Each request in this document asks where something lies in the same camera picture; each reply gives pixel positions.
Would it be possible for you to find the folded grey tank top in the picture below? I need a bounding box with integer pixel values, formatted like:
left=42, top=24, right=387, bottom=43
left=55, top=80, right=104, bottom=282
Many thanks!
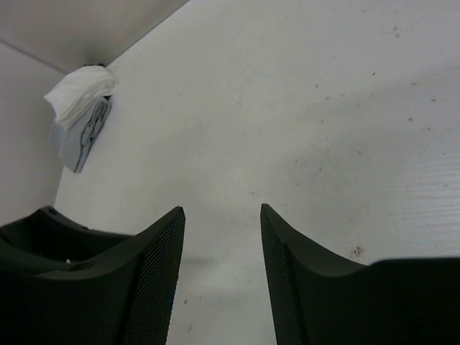
left=50, top=97, right=111, bottom=173

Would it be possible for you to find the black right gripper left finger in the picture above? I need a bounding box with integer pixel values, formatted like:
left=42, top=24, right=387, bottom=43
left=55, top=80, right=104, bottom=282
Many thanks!
left=1, top=206, right=185, bottom=344

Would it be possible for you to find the folded black tank top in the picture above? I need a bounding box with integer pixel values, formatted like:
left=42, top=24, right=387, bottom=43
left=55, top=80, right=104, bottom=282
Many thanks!
left=82, top=63, right=106, bottom=68

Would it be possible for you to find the folded white tank top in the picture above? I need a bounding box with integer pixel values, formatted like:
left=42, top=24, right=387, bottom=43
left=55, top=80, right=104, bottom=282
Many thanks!
left=44, top=66, right=119, bottom=130

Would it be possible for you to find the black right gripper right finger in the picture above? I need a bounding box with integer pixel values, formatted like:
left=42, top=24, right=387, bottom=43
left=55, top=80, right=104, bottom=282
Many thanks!
left=260, top=204, right=459, bottom=344

